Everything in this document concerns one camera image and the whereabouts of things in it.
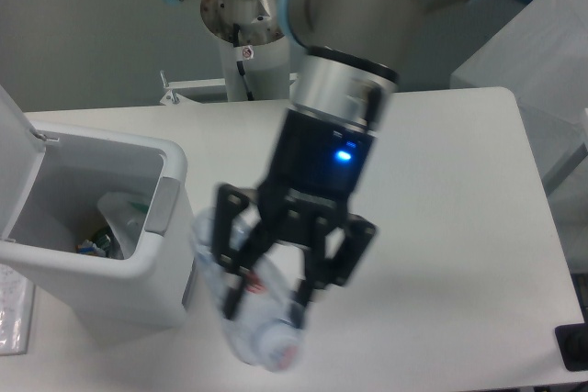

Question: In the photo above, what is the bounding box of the white plastic wrapper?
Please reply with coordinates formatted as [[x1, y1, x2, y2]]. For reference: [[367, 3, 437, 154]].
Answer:
[[97, 192, 150, 260]]

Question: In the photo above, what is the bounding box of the black device at edge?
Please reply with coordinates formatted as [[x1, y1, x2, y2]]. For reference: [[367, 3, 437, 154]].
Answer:
[[555, 323, 587, 372]]

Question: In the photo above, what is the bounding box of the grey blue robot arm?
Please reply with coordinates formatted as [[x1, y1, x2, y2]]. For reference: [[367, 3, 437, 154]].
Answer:
[[211, 0, 473, 328]]

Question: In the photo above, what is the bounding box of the white covered side table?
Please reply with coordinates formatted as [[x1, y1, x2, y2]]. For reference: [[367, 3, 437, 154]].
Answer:
[[450, 0, 587, 193]]

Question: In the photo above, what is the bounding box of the trash pile inside can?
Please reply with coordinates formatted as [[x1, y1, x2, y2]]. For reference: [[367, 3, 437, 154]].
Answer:
[[75, 226, 115, 258]]

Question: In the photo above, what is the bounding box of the white trash can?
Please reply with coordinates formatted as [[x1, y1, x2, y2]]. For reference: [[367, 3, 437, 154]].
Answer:
[[1, 93, 195, 328]]

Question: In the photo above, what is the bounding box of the white pedestal base bracket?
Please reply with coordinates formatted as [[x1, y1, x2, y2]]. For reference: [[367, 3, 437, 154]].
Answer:
[[159, 69, 298, 105]]

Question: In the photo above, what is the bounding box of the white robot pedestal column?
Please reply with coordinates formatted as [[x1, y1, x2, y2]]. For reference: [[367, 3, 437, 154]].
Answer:
[[200, 0, 290, 80]]

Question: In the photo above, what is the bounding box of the clear plastic water bottle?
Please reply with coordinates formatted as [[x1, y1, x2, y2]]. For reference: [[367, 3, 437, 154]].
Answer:
[[192, 207, 303, 372]]

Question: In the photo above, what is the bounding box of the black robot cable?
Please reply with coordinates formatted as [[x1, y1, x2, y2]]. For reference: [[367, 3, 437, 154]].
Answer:
[[232, 22, 255, 101]]

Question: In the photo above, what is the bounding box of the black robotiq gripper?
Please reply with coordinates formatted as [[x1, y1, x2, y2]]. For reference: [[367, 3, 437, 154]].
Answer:
[[211, 109, 378, 330]]

